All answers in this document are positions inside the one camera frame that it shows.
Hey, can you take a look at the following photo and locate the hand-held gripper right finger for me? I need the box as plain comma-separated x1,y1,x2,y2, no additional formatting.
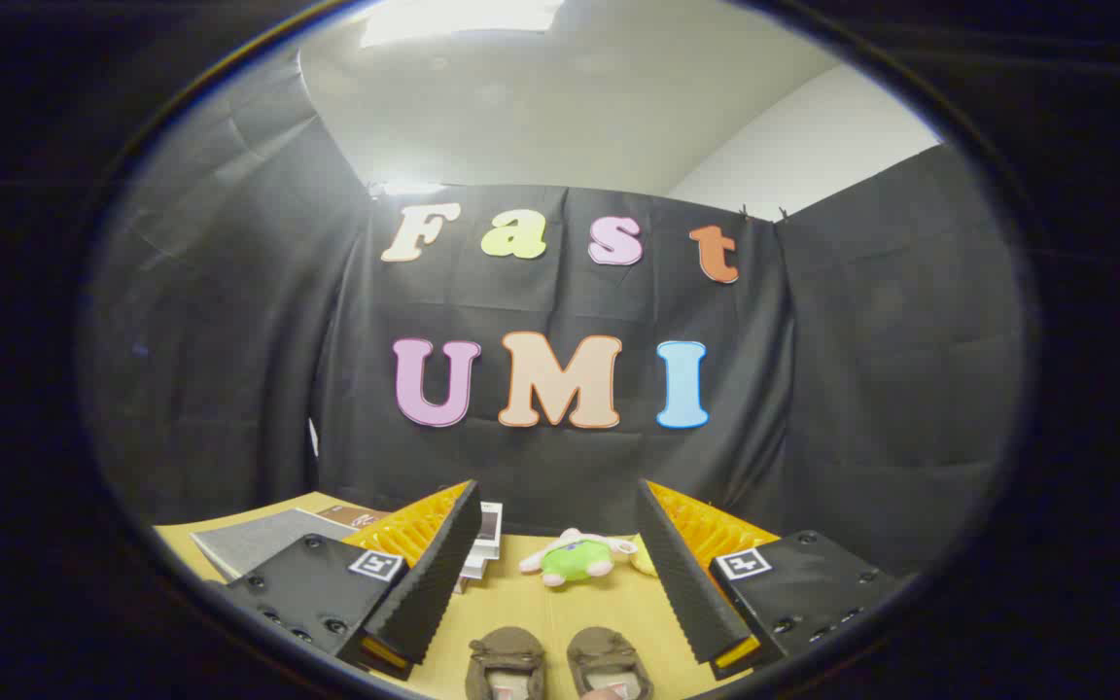
636,479,916,682

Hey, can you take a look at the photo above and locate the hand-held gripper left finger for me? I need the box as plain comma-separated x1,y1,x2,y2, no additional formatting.
227,479,483,682

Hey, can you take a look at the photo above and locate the brown fuzzy shoe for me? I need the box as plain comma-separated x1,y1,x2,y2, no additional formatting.
466,626,547,700
566,626,654,700

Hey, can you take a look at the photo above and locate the white portrait cover book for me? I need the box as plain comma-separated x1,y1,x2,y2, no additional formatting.
471,501,505,560

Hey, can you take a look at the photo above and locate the brown cover book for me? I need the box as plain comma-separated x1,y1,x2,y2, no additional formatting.
317,504,392,531

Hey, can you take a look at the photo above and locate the green plush toy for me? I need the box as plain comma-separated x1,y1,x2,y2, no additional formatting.
519,528,639,588

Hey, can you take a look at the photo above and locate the black backdrop cloth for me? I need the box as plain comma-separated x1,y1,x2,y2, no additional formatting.
79,39,1023,577

